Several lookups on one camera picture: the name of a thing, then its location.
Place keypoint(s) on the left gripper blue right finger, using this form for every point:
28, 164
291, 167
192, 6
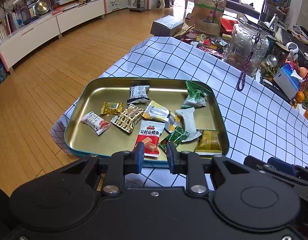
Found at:
192, 166

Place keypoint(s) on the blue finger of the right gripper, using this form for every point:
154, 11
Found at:
282, 166

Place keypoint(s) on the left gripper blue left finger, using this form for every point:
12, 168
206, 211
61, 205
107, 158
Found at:
118, 166

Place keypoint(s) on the red white snack packet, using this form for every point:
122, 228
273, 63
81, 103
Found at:
149, 134

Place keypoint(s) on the yellow brown snack packet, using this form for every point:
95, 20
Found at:
208, 143

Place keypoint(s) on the brown patterned snack packet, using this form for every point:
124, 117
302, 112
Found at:
128, 118

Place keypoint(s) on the white plain snack bar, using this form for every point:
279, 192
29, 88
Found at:
188, 119

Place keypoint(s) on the white pink snack bar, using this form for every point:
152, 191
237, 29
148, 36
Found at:
96, 122

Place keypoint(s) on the silver yellow snack packet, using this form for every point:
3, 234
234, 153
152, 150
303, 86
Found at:
159, 113

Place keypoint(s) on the gold candy packet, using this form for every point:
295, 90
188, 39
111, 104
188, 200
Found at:
111, 108

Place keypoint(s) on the black white snack packet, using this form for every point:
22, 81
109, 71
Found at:
138, 94

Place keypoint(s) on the green white snack packet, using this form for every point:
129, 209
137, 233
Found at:
197, 95

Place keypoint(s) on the small green candy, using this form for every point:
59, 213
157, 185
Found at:
176, 137

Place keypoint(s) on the gold teal tin tray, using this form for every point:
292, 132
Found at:
81, 139

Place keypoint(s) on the single tangerine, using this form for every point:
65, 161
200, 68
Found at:
300, 97

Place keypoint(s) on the blue tissue box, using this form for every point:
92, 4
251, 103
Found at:
288, 80

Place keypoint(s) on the pile of loose candies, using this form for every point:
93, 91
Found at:
210, 44

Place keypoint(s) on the glass jar with cookies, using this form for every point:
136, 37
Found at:
247, 37

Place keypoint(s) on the grey cardboard box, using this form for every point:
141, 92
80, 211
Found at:
166, 26

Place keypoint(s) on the paper bag with tree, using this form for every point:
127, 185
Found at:
206, 16

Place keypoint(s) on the white tv cabinet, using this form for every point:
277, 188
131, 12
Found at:
23, 41

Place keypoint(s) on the metal bowl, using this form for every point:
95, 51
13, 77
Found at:
42, 6

